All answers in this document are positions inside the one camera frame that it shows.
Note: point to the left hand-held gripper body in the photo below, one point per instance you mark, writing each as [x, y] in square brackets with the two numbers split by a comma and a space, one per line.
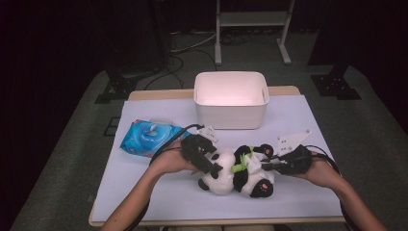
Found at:
[194, 146]

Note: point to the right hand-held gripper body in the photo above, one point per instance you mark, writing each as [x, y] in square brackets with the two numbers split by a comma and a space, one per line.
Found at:
[298, 160]

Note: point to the white wet wipe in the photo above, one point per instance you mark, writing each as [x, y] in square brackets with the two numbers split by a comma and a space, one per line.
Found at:
[255, 163]

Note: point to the panda plush toy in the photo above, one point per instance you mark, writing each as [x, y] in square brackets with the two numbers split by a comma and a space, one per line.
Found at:
[223, 179]

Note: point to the white plastic storage box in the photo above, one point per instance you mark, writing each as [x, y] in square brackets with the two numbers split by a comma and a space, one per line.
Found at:
[231, 112]

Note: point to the blue wet wipes pack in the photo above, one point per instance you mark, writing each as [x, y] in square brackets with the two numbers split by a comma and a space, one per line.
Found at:
[141, 139]

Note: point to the person's right hand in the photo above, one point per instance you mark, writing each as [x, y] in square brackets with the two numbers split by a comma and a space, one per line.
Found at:
[322, 173]

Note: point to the person's left hand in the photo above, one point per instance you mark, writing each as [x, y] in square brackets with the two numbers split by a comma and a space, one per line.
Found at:
[170, 162]

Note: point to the pale lavender table mat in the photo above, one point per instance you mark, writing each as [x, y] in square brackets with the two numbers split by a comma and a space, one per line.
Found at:
[179, 199]

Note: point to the black stand base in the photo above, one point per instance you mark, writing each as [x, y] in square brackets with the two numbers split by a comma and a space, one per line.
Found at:
[335, 86]
[117, 88]

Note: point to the white metal stand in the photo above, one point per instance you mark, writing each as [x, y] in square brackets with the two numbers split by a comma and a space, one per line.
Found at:
[253, 18]

